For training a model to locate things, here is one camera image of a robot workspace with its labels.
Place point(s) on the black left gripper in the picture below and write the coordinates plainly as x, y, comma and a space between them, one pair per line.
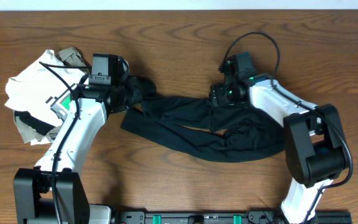
137, 90

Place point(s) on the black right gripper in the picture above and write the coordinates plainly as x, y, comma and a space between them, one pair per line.
214, 97

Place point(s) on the black leggings grey waistband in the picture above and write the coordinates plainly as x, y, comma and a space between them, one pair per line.
195, 127

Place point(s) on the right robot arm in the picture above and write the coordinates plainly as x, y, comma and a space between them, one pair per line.
317, 155

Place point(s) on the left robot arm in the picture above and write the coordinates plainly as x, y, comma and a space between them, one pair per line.
52, 191

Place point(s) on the black garment under shirt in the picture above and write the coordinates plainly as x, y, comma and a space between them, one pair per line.
26, 123

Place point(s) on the olive green garment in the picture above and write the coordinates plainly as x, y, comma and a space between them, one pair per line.
71, 58

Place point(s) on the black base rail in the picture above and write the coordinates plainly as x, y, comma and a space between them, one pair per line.
250, 217

